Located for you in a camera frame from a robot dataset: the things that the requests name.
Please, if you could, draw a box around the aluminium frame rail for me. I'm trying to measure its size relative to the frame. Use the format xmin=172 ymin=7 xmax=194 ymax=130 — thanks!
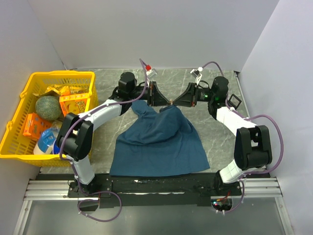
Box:
xmin=13 ymin=178 xmax=294 ymax=235

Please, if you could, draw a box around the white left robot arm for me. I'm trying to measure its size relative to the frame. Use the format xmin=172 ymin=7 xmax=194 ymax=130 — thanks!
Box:
xmin=56 ymin=72 xmax=170 ymax=197

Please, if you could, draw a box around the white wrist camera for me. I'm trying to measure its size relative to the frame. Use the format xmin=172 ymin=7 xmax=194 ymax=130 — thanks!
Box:
xmin=190 ymin=67 xmax=203 ymax=85
xmin=146 ymin=68 xmax=157 ymax=78

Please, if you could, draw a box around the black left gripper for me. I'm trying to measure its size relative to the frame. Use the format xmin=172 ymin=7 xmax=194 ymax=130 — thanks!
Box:
xmin=129 ymin=82 xmax=170 ymax=107

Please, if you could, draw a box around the white blue bottle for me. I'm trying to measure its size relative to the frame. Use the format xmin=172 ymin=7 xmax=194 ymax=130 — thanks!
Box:
xmin=33 ymin=128 xmax=59 ymax=155

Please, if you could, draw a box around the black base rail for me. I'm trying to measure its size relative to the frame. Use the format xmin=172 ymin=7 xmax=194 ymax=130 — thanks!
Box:
xmin=67 ymin=173 xmax=242 ymax=208

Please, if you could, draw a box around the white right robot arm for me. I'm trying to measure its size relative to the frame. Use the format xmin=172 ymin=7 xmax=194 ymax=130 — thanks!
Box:
xmin=171 ymin=76 xmax=272 ymax=195

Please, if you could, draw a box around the green melon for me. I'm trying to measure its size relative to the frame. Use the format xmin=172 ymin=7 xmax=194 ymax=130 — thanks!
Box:
xmin=35 ymin=95 xmax=62 ymax=121

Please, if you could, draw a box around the yellow snack bag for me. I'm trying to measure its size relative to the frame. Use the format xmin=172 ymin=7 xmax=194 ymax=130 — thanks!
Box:
xmin=33 ymin=85 xmax=87 ymax=97

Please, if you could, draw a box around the yellow plastic basket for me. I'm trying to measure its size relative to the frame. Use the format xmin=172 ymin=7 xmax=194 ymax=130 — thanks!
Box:
xmin=0 ymin=70 xmax=98 ymax=167

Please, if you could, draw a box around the orange snack box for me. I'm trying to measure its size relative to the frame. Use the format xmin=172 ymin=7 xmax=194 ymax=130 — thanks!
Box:
xmin=22 ymin=113 xmax=52 ymax=141

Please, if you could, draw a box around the blue t-shirt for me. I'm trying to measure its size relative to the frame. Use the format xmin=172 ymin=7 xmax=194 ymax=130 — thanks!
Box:
xmin=110 ymin=100 xmax=210 ymax=177

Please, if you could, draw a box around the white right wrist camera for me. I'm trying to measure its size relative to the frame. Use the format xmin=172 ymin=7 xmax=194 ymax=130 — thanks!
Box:
xmin=190 ymin=67 xmax=203 ymax=85

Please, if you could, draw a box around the black frame near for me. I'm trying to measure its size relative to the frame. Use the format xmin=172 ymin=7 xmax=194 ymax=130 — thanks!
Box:
xmin=227 ymin=94 xmax=242 ymax=110

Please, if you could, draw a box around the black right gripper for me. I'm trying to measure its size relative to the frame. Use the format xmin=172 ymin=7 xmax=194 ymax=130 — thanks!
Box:
xmin=172 ymin=83 xmax=215 ymax=108

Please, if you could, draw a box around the orange cracker box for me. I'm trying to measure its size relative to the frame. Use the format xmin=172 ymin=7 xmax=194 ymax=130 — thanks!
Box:
xmin=59 ymin=93 xmax=89 ymax=116

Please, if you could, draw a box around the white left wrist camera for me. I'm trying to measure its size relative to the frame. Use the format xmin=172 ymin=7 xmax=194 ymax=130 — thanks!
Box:
xmin=146 ymin=68 xmax=157 ymax=78

